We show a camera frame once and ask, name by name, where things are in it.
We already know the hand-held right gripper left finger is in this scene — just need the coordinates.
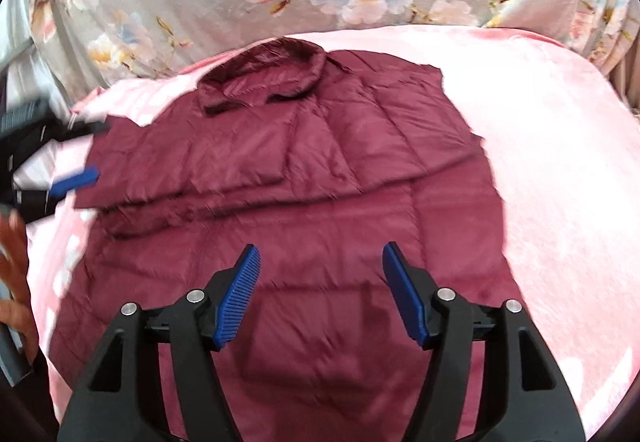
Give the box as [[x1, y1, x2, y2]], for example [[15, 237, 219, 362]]
[[57, 245, 262, 442]]

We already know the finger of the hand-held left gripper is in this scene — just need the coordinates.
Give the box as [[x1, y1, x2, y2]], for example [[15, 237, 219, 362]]
[[42, 116, 112, 144], [14, 165, 101, 224]]

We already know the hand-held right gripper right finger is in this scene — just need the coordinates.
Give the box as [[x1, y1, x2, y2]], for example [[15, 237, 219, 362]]
[[382, 242, 587, 442]]

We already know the maroon puffer jacket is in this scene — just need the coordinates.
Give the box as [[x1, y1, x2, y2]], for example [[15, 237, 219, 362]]
[[47, 36, 527, 442]]

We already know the person's left hand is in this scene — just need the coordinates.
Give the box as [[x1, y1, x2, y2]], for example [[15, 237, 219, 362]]
[[0, 211, 41, 368]]

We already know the white cloth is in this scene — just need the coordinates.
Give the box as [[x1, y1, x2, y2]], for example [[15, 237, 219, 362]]
[[0, 0, 56, 78]]

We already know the pink printed blanket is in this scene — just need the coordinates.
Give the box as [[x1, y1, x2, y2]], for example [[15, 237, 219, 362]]
[[12, 25, 640, 442]]

